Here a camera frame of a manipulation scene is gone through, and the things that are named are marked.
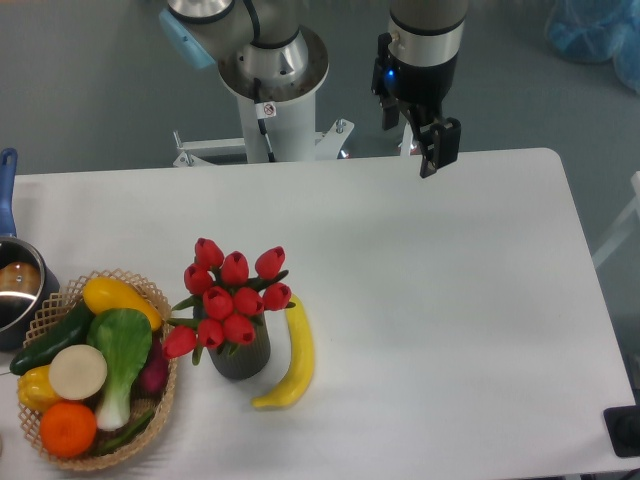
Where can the green chili pepper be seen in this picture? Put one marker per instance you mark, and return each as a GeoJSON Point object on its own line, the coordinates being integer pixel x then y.
{"type": "Point", "coordinates": [126, 436]}

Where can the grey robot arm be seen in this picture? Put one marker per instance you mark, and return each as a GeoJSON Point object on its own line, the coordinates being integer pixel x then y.
{"type": "Point", "coordinates": [205, 32]}

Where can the green cucumber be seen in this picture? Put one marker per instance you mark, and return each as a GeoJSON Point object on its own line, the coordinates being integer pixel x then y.
{"type": "Point", "coordinates": [69, 331]}

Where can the red tulip bouquet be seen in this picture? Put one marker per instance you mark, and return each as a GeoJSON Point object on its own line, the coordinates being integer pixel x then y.
{"type": "Point", "coordinates": [232, 297]}

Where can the woven wicker basket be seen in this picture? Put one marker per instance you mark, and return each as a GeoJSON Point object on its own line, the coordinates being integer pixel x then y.
{"type": "Point", "coordinates": [52, 311]}

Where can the blue plastic bag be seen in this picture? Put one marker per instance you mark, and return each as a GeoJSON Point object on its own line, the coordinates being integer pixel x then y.
{"type": "Point", "coordinates": [597, 32]}

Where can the purple sweet potato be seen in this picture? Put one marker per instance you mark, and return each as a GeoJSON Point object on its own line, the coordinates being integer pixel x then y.
{"type": "Point", "coordinates": [154, 375]}

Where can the yellow squash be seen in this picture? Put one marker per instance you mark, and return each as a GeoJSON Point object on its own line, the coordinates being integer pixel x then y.
{"type": "Point", "coordinates": [103, 293]}

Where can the yellow banana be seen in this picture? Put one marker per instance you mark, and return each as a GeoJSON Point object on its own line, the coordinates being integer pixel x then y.
{"type": "Point", "coordinates": [294, 384]}

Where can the dark grey ribbed vase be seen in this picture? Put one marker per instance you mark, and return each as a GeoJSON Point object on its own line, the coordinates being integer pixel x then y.
{"type": "Point", "coordinates": [234, 361]}

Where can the yellow bell pepper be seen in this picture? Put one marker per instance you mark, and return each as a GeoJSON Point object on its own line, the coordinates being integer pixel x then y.
{"type": "Point", "coordinates": [35, 390]}

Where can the green bok choy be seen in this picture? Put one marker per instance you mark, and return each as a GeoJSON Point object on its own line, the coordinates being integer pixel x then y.
{"type": "Point", "coordinates": [124, 338]}

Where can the white round radish slice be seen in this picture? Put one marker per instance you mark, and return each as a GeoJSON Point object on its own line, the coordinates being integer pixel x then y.
{"type": "Point", "coordinates": [77, 372]}

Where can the blue handled saucepan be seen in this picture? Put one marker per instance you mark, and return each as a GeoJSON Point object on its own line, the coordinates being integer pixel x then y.
{"type": "Point", "coordinates": [26, 280]}

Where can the black device at edge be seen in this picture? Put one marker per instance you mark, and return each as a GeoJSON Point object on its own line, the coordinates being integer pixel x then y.
{"type": "Point", "coordinates": [622, 424]}

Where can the white frame at right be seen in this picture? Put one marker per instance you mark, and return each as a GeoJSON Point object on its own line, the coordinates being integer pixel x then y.
{"type": "Point", "coordinates": [620, 229]}

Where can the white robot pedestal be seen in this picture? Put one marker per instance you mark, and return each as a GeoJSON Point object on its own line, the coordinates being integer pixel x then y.
{"type": "Point", "coordinates": [275, 90]}

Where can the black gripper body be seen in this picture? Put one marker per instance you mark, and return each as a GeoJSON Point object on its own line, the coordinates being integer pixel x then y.
{"type": "Point", "coordinates": [416, 70]}

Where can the orange fruit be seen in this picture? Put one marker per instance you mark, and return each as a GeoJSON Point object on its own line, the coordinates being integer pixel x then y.
{"type": "Point", "coordinates": [68, 429]}

